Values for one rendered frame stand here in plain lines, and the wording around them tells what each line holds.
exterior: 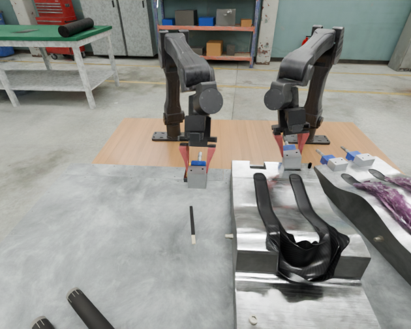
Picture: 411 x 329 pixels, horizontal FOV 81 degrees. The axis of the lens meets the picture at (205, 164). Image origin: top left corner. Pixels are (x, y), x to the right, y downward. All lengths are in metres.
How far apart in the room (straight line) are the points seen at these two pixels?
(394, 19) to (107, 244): 6.52
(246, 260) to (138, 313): 0.26
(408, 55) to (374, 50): 0.65
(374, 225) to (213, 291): 0.45
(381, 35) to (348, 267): 6.26
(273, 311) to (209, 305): 0.14
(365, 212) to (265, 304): 0.39
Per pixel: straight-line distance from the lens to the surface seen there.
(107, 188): 0.90
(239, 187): 0.71
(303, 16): 6.13
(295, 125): 0.67
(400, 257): 0.77
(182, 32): 0.84
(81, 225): 0.80
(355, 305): 0.61
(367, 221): 0.80
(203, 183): 0.65
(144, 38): 6.14
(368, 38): 6.59
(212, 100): 0.56
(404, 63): 6.47
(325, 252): 0.61
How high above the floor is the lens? 1.35
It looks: 36 degrees down
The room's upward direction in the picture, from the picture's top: straight up
